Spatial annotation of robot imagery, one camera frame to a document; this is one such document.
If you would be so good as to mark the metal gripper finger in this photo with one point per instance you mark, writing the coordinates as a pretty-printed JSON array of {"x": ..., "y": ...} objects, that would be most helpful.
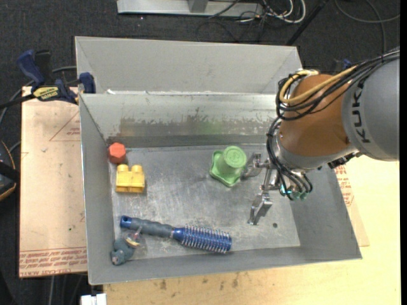
[
  {"x": 256, "y": 167},
  {"x": 260, "y": 206}
]

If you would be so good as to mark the green toy cup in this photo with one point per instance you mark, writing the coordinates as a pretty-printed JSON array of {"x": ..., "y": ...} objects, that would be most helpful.
[{"x": 229, "y": 165}]

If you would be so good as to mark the grey metal bin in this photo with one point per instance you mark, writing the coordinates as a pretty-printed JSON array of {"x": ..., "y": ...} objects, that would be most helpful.
[{"x": 190, "y": 202}]

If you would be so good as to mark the blue hairbrush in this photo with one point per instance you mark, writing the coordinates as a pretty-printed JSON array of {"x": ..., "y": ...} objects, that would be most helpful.
[{"x": 197, "y": 237}]

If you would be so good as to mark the yellow toy brick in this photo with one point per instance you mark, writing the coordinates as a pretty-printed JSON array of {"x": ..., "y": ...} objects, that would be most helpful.
[{"x": 129, "y": 179}]

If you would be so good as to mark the red hexagonal block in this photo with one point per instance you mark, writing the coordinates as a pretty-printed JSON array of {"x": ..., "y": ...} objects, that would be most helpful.
[{"x": 117, "y": 153}]

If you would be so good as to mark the blue-grey toy animal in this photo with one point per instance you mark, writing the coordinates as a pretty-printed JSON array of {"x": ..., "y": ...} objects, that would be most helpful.
[{"x": 121, "y": 252}]

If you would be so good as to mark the brown cardboard board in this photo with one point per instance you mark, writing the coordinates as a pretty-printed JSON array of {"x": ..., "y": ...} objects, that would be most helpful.
[{"x": 51, "y": 186}]

